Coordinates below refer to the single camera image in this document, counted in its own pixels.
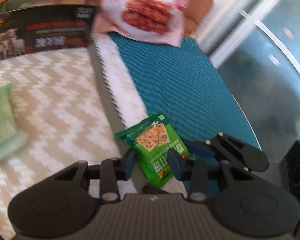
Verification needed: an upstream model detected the large pink snack bag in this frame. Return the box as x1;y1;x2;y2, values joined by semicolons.
93;0;189;47

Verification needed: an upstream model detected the black cardboard box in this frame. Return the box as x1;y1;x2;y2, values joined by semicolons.
0;0;100;61

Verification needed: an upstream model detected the green cracker packet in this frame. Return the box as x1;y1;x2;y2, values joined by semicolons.
115;113;193;188

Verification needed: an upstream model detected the brown cushion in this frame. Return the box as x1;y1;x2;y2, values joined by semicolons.
183;0;213;37

